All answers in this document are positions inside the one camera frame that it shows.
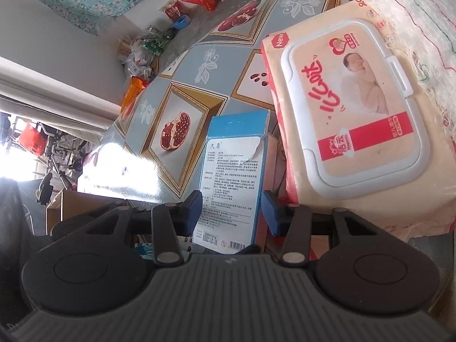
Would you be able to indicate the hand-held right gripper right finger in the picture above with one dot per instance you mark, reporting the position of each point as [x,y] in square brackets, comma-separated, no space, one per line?
[272,215]

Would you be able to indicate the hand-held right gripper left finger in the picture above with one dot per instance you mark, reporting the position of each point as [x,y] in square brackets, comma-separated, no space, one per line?
[194,209]

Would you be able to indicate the blue cardboard packet white label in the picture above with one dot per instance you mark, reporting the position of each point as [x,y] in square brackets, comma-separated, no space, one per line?
[231,185]

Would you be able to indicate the brown cardboard box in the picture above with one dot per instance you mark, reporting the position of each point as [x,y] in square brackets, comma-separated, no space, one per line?
[78,203]

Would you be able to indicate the red hanging bag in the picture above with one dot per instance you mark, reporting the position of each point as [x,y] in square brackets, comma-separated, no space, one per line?
[34,139]

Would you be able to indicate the fruit-print tablecloth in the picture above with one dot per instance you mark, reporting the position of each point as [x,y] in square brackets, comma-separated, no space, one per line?
[185,89]

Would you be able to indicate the baby wet wipes pack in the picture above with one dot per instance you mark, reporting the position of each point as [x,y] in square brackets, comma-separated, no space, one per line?
[356,114]

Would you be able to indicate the orange packet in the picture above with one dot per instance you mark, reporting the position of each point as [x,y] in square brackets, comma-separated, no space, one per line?
[133,92]

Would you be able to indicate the pile of snack bags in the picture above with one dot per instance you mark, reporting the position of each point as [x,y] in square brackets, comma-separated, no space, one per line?
[142,50]

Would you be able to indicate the red paper cup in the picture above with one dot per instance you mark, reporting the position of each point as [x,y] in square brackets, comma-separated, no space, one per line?
[172,10]

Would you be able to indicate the white fluffy towel coloured lines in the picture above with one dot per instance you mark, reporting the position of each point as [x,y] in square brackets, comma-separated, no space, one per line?
[420,25]

